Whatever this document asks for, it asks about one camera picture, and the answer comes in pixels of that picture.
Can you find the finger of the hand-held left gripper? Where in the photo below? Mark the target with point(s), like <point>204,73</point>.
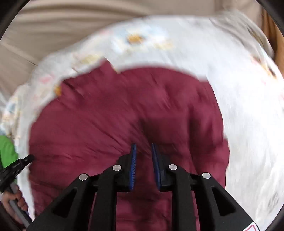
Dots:
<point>17,167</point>

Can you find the orange hanging garment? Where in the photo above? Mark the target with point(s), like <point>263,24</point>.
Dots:
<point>271,37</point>

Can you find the green cloth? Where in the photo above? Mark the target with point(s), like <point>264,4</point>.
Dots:
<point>6,153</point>

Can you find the maroon puffer jacket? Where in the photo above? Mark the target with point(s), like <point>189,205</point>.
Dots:
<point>124,111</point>

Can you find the person's left hand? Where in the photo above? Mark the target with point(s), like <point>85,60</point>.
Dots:
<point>22,201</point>

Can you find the white printed blanket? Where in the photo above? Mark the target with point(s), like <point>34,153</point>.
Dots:
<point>244,100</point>

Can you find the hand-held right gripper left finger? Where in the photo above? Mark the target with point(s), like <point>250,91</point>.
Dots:
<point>132,168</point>

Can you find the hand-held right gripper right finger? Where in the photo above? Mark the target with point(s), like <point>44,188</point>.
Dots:
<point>155,168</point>

